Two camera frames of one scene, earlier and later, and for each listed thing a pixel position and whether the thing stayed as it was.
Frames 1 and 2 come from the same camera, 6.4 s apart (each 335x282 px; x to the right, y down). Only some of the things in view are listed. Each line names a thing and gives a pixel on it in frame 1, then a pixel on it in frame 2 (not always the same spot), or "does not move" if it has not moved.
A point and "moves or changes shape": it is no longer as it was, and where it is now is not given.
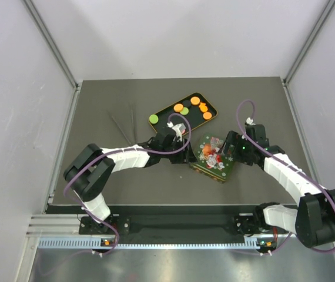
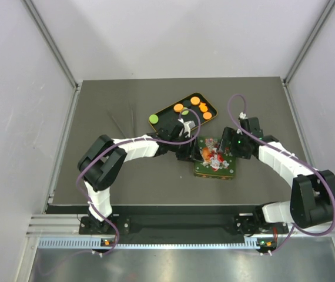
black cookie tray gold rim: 196,108 does not move
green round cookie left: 153,118 does not move
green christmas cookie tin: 217,168 moves or changes shape
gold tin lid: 206,157 does not move
